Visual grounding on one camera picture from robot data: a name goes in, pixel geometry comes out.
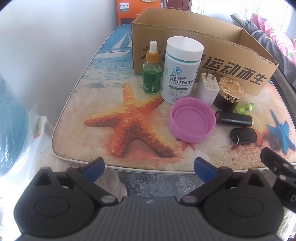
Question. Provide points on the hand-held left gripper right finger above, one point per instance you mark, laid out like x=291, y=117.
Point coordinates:
x=204, y=169

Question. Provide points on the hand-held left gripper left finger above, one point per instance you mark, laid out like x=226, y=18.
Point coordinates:
x=94, y=168

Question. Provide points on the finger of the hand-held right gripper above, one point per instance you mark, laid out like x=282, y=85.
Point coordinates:
x=277, y=163

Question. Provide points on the black key fob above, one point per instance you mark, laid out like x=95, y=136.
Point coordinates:
x=244, y=135

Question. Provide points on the black lipstick tube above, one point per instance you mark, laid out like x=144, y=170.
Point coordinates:
x=233, y=118

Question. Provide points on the white charger plug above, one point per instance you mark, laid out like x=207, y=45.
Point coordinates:
x=207, y=90

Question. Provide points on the dark jar with gold lid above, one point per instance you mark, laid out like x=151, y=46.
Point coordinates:
x=229, y=92

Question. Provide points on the white vitamin bottle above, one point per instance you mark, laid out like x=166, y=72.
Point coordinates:
x=178, y=78

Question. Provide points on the brown cardboard box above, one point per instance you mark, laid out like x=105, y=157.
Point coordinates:
x=231, y=46

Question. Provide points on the pink plastic lid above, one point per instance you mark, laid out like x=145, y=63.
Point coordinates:
x=192, y=118

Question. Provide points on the clear plastic bag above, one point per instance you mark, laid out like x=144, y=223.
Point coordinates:
x=13, y=129

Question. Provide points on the green dropper bottle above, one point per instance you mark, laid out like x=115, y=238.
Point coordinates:
x=151, y=78

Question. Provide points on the grey blanket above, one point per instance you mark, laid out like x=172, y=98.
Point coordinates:
x=261, y=37

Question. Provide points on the orange appliance box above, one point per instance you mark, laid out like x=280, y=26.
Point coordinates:
x=124, y=14

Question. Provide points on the white glass door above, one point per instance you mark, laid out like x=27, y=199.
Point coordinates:
x=215, y=9

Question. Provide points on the dark red wooden door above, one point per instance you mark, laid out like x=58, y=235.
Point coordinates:
x=178, y=4

